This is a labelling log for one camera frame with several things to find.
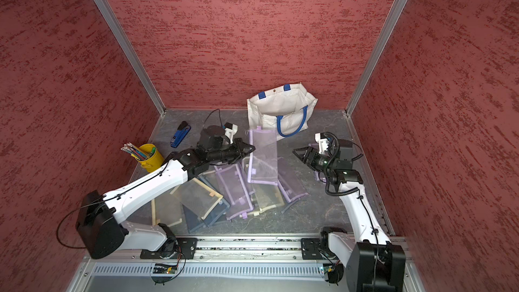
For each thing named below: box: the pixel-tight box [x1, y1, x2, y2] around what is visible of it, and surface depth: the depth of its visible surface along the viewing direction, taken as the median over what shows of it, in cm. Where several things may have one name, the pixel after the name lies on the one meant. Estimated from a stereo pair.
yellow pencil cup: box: [134, 143, 165, 173], surface depth 91 cm
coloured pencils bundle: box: [120, 141, 148, 161], surface depth 87 cm
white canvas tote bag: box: [246, 82, 319, 141], surface depth 103 cm
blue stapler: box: [170, 120, 192, 149], surface depth 109 cm
